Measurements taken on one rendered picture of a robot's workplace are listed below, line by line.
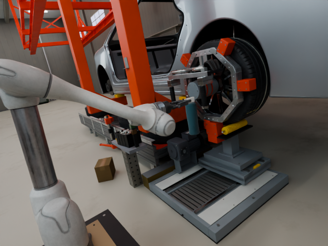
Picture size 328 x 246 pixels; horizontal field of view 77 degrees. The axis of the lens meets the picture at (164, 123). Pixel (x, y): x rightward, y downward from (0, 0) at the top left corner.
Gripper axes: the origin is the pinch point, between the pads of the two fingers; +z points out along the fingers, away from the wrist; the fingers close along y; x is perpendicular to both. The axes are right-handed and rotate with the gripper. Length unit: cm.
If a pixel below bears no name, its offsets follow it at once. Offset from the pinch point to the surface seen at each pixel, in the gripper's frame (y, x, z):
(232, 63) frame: 6.6, 16.6, 33.9
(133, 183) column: -73, -78, -22
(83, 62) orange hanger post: -253, 51, 6
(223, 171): -12, -69, 35
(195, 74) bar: -6.8, 13.7, 13.5
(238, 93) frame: 10.0, -3.2, 33.4
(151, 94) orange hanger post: -60, 1, 8
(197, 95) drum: -12.6, -1.1, 18.0
